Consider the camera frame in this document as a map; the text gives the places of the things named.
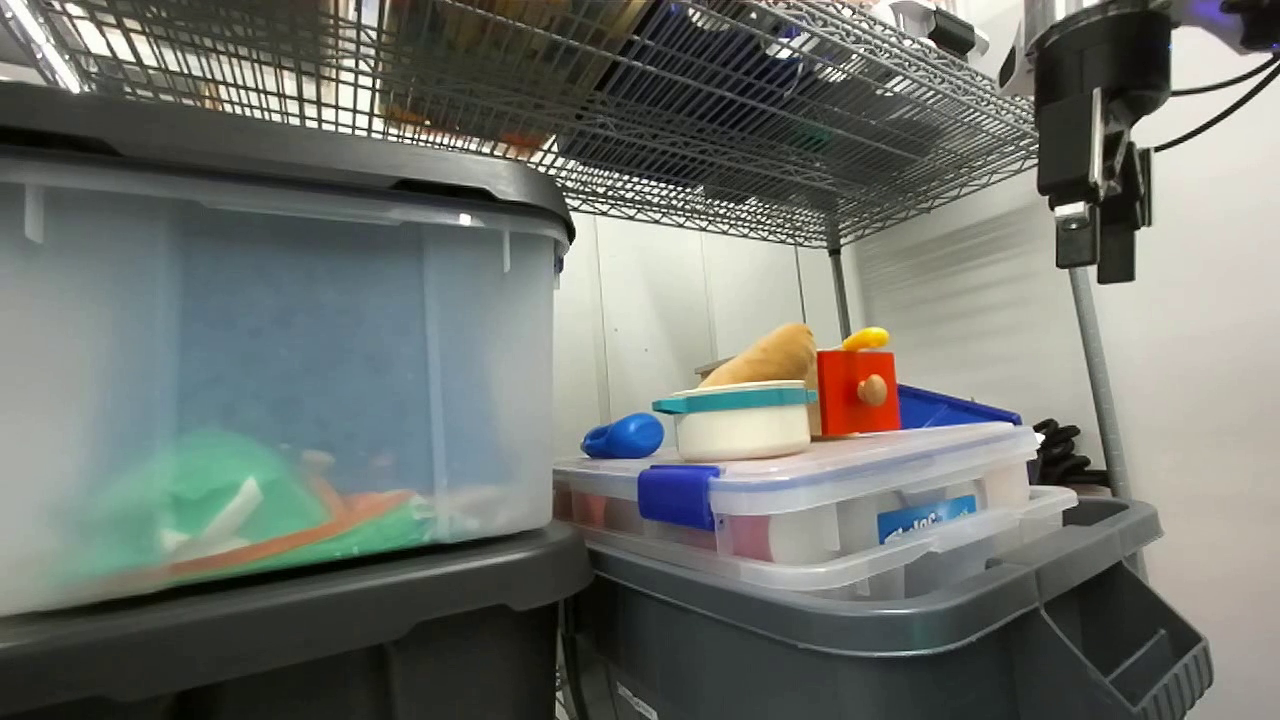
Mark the metal shelf post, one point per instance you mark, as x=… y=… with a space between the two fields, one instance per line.
x=843 y=303
x=1097 y=375

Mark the blue round toy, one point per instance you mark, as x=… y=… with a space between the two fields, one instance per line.
x=625 y=437

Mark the blue container latch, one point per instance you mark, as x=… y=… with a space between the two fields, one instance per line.
x=678 y=496

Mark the clear tote dark grey lid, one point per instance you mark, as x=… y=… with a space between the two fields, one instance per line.
x=334 y=335

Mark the clear compartment container blue latches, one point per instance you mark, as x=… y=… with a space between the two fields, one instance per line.
x=853 y=465

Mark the brown box on mesh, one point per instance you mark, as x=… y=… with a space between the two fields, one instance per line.
x=507 y=67

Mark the orange flat item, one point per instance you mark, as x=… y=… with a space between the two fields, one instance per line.
x=360 y=513

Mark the orange red box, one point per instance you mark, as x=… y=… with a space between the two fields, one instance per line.
x=843 y=400

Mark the blue flat plastic piece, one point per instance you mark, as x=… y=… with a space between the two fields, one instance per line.
x=945 y=410

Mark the brown bread toy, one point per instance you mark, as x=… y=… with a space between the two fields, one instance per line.
x=773 y=363

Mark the green soft item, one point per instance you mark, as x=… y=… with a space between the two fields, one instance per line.
x=200 y=503

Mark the gripper finger with metal pad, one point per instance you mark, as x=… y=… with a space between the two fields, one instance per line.
x=1127 y=220
x=1072 y=234

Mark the grey plastic storage bin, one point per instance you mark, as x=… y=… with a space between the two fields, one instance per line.
x=802 y=666

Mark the dark blue storage bin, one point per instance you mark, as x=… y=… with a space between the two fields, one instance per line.
x=746 y=82

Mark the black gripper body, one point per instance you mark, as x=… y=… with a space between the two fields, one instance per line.
x=1092 y=92

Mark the white bowl teal band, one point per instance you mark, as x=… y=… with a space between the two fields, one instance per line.
x=732 y=431

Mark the large clear plastic container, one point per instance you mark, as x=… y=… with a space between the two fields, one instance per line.
x=1012 y=513

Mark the dark grey storage bin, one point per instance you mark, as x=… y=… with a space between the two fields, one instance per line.
x=264 y=642

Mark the yellow ball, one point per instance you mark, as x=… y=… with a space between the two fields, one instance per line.
x=866 y=337

